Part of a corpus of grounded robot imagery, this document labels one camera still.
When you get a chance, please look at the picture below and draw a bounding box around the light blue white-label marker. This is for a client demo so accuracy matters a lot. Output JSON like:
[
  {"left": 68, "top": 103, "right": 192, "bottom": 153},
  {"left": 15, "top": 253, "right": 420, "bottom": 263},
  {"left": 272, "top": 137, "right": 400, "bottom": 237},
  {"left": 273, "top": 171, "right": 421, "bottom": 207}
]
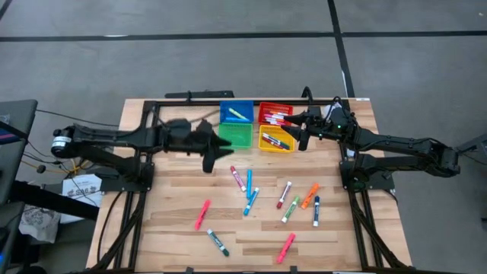
[{"left": 243, "top": 186, "right": 260, "bottom": 217}]

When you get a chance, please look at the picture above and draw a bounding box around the crumpled white bag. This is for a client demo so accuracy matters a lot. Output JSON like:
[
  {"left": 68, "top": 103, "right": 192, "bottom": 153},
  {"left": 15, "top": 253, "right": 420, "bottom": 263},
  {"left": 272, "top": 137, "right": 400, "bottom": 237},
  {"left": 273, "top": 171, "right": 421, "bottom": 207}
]
[{"left": 18, "top": 205, "right": 62, "bottom": 244}]

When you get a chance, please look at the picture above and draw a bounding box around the yellow plastic basket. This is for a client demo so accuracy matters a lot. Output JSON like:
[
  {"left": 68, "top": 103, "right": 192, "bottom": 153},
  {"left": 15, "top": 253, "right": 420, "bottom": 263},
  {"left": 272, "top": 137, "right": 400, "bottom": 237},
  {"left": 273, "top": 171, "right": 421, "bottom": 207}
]
[{"left": 258, "top": 124, "right": 297, "bottom": 154}]

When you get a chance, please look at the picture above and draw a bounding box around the light green highlighter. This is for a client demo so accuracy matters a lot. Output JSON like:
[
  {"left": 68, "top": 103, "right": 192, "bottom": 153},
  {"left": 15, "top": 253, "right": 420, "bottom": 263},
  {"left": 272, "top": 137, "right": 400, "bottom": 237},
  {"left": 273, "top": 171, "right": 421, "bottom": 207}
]
[{"left": 228, "top": 107, "right": 251, "bottom": 122}]

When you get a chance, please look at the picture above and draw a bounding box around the yellow cable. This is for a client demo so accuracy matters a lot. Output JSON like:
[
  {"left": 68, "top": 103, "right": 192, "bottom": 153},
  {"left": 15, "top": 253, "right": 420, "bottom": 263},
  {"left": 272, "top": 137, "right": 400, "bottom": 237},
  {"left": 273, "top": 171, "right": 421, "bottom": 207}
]
[{"left": 21, "top": 158, "right": 84, "bottom": 176}]

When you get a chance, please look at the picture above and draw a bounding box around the red plastic basket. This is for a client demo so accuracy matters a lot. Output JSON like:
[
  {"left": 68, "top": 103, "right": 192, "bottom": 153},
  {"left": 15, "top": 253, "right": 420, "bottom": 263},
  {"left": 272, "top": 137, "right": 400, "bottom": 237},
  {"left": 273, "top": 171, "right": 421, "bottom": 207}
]
[{"left": 257, "top": 101, "right": 294, "bottom": 128}]

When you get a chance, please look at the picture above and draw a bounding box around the navy blue white-label marker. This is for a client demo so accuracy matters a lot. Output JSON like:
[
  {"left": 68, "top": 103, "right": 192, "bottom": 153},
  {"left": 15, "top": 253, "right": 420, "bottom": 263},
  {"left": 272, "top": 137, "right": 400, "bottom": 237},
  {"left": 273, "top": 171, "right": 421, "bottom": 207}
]
[{"left": 312, "top": 195, "right": 321, "bottom": 228}]

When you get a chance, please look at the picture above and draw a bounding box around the black aluminium table frame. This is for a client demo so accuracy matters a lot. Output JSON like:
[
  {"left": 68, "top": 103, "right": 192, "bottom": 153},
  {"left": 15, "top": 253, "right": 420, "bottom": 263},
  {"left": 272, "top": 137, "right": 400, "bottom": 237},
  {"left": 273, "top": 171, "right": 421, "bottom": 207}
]
[{"left": 91, "top": 97, "right": 410, "bottom": 273}]

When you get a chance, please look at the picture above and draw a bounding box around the grey stand foot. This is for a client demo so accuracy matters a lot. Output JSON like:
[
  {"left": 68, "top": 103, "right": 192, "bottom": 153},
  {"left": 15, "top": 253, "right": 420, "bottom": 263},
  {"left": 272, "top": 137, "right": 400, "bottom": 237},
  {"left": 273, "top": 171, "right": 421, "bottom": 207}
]
[{"left": 456, "top": 132, "right": 487, "bottom": 158}]

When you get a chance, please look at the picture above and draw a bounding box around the red cap white marker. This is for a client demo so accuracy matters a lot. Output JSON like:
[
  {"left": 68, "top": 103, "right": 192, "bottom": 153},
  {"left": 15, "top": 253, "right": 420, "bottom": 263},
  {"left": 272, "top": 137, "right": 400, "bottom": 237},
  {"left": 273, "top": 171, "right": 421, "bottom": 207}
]
[{"left": 275, "top": 180, "right": 293, "bottom": 210}]

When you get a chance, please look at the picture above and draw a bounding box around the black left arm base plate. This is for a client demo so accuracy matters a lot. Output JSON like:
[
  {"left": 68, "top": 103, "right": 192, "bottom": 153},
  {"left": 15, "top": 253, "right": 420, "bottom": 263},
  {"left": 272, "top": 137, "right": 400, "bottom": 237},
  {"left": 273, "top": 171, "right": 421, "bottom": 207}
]
[{"left": 99, "top": 163, "right": 155, "bottom": 193}]

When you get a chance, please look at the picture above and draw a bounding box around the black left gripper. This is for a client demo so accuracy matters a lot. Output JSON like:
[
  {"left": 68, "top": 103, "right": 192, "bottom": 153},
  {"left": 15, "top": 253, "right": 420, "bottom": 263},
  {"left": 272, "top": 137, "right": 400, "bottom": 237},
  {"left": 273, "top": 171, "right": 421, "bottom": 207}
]
[{"left": 163, "top": 118, "right": 235, "bottom": 174}]

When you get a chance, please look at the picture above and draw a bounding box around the pink highlighter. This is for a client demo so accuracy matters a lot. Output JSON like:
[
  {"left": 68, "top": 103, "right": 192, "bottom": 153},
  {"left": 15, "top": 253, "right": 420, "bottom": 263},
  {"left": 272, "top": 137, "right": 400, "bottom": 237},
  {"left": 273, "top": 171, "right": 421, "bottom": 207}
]
[
  {"left": 194, "top": 199, "right": 212, "bottom": 231},
  {"left": 276, "top": 232, "right": 297, "bottom": 265}
]

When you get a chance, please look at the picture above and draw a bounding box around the thick dark green marker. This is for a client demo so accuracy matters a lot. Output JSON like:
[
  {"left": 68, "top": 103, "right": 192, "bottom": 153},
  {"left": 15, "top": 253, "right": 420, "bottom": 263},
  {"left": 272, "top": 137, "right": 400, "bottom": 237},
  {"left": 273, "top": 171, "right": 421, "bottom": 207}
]
[{"left": 206, "top": 228, "right": 231, "bottom": 257}]

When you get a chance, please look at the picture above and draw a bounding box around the white printed paper sheet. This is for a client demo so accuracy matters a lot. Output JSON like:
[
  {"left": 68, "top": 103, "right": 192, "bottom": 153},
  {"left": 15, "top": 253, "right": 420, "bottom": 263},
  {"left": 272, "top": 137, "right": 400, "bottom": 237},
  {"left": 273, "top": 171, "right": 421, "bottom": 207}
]
[{"left": 62, "top": 174, "right": 103, "bottom": 225}]

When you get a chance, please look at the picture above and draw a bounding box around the green plastic basket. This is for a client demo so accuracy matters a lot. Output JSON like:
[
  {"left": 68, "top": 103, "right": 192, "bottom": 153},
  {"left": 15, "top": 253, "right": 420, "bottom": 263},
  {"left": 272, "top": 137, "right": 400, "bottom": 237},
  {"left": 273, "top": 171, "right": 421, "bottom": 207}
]
[{"left": 216, "top": 122, "right": 254, "bottom": 150}]

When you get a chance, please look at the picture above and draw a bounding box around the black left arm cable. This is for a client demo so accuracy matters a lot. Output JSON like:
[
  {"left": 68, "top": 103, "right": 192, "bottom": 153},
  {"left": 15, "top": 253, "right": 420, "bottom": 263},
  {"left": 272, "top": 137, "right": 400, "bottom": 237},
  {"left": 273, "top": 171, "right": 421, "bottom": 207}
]
[{"left": 150, "top": 104, "right": 222, "bottom": 129}]

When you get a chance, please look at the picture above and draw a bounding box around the slim red Expo marker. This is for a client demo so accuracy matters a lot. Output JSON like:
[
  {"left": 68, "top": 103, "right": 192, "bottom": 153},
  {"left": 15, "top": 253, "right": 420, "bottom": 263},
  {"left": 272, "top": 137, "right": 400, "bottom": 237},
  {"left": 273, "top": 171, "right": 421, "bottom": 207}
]
[{"left": 260, "top": 135, "right": 285, "bottom": 151}]

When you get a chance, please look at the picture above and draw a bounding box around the black beam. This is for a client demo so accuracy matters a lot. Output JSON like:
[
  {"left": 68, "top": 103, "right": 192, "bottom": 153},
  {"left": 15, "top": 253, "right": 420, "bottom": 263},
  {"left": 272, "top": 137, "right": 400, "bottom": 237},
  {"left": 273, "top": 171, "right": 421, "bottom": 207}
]
[{"left": 7, "top": 180, "right": 100, "bottom": 221}]

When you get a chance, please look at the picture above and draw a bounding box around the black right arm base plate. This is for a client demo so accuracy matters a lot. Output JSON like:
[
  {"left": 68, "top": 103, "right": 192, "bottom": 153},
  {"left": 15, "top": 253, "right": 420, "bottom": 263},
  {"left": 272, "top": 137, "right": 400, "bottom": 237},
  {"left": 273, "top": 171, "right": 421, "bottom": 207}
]
[{"left": 339, "top": 159, "right": 396, "bottom": 192}]

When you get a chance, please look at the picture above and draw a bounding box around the slim green marker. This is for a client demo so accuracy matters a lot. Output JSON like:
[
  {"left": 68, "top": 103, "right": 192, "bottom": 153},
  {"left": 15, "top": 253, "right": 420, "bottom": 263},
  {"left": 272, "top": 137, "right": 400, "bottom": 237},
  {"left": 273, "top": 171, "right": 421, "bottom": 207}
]
[{"left": 263, "top": 132, "right": 291, "bottom": 150}]

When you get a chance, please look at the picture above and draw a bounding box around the grey desk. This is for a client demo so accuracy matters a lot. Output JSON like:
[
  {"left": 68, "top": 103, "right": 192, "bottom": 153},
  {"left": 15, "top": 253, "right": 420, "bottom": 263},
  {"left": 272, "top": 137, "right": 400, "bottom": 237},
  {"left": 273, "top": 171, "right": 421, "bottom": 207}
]
[{"left": 0, "top": 99, "right": 39, "bottom": 206}]

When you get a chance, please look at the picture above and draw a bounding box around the black power strip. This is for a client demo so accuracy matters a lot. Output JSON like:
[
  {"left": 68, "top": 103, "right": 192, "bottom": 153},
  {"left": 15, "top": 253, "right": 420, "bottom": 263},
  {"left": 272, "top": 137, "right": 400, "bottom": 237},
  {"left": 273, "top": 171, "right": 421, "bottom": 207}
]
[{"left": 164, "top": 90, "right": 236, "bottom": 100}]

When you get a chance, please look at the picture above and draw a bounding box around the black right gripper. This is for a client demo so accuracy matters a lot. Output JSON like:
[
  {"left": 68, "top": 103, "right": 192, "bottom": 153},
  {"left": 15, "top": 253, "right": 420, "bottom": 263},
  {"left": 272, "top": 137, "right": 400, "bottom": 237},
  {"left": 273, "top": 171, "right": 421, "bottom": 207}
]
[{"left": 280, "top": 108, "right": 357, "bottom": 152}]

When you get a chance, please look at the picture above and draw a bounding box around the green cap white-label marker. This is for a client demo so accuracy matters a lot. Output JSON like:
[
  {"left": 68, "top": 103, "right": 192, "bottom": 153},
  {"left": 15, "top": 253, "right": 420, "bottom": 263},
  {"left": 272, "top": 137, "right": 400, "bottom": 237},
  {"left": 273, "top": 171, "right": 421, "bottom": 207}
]
[{"left": 281, "top": 196, "right": 301, "bottom": 224}]

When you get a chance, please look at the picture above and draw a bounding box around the blue plastic basket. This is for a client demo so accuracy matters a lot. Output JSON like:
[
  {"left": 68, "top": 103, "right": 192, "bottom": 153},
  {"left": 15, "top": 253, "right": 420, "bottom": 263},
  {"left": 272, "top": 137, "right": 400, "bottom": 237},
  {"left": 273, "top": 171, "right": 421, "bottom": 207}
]
[{"left": 219, "top": 100, "right": 256, "bottom": 125}]

